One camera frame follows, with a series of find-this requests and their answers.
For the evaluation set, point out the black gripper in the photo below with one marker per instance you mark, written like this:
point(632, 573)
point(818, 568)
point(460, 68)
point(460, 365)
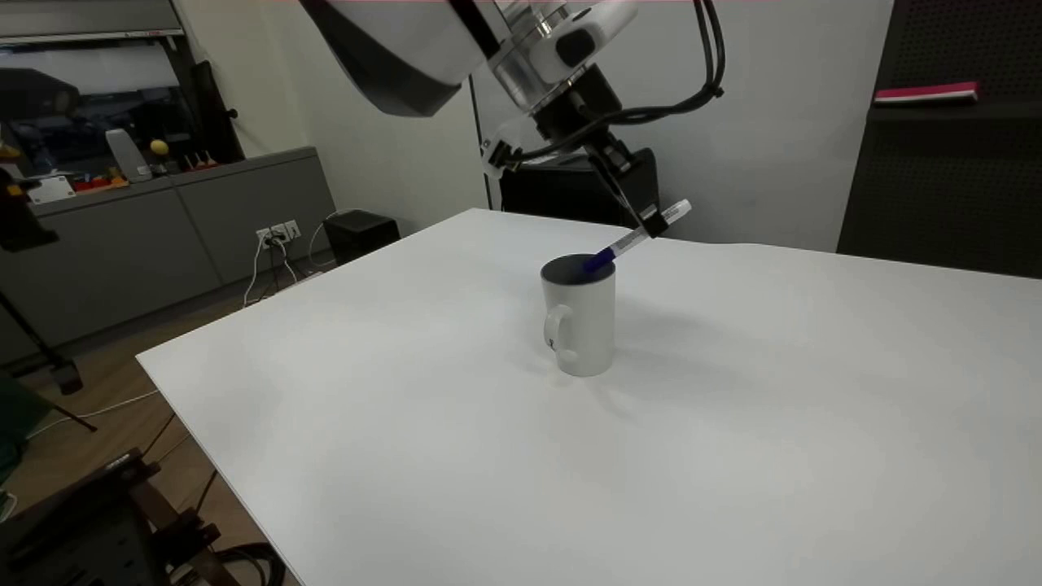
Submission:
point(575, 117)

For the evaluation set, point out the small black floor box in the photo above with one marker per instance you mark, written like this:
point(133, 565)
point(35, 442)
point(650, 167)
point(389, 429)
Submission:
point(359, 233)

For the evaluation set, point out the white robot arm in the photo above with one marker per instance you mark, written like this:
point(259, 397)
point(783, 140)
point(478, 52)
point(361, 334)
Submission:
point(412, 57)

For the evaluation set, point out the white bottle on cabinet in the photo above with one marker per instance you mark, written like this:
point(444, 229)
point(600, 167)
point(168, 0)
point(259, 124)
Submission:
point(129, 153)

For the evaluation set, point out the white ceramic mug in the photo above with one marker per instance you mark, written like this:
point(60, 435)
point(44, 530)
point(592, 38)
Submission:
point(578, 314)

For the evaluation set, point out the white wall power outlet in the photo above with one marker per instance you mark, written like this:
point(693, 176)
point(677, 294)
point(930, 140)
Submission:
point(278, 233)

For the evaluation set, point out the black box by wall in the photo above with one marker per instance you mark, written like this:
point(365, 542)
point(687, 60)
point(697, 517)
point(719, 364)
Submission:
point(562, 190)

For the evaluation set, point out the grey low cabinet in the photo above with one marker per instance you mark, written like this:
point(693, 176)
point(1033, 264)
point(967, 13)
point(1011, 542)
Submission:
point(153, 244)

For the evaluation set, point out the pink book on shelf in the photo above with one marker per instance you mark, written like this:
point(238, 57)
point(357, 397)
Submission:
point(930, 91)

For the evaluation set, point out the black shelving unit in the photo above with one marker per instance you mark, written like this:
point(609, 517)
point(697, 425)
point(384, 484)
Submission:
point(956, 182)

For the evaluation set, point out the white marker blue cap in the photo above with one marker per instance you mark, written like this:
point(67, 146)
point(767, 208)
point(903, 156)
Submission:
point(640, 234)

